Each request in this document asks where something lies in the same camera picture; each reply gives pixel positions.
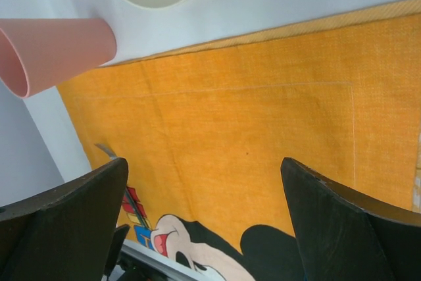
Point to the aluminium table edge rail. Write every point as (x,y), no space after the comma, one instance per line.
(132,261)

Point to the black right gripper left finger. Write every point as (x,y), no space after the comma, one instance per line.
(66,232)

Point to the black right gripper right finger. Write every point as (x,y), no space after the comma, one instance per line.
(343,234)

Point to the yellow Mickey Mouse placemat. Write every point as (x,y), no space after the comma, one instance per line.
(204,130)

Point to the pink plastic cup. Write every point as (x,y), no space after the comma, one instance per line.
(37,54)

